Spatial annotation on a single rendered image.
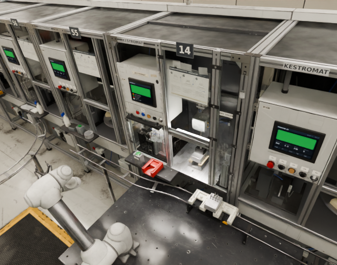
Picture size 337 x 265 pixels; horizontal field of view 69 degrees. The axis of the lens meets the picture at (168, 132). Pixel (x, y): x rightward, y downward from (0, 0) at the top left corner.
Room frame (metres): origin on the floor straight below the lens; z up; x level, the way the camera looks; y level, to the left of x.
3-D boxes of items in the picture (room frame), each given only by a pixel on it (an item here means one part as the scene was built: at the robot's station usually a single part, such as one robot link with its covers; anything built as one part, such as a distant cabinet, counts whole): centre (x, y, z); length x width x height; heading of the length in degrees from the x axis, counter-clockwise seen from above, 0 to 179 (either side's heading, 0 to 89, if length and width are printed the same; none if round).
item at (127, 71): (1.82, 0.12, 1.60); 0.42 x 0.29 x 0.46; 52
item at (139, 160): (1.69, 0.29, 0.97); 0.08 x 0.08 x 0.12; 52
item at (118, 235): (1.00, 0.43, 0.85); 0.18 x 0.16 x 0.22; 142
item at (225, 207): (1.18, -0.30, 0.84); 0.36 x 0.14 x 0.10; 52
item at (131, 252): (0.99, 0.41, 0.71); 0.22 x 0.18 x 0.06; 52
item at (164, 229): (0.92, 0.00, 0.66); 1.50 x 1.06 x 0.04; 52
